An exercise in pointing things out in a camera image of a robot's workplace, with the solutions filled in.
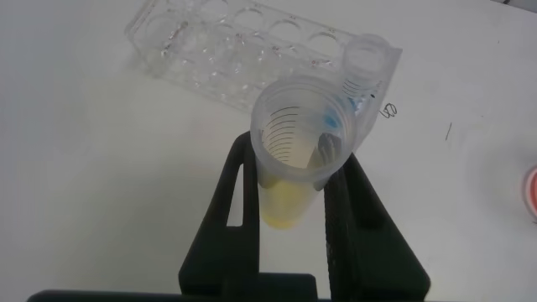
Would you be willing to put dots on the clear acrylic test tube rack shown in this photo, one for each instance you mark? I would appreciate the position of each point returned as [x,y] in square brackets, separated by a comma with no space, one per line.
[218,54]

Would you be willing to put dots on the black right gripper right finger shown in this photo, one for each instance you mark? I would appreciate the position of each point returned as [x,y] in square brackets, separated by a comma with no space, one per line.
[369,251]

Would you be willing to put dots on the clear glass beaker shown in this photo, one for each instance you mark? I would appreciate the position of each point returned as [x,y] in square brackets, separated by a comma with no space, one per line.
[533,193]

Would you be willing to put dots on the test tube with blue pigment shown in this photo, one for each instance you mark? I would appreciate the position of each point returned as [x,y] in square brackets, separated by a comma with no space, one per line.
[365,58]

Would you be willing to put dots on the test tube with yellow pigment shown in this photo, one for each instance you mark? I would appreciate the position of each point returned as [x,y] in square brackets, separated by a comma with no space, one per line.
[285,201]

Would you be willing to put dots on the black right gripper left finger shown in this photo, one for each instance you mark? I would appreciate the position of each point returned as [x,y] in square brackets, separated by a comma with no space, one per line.
[210,260]

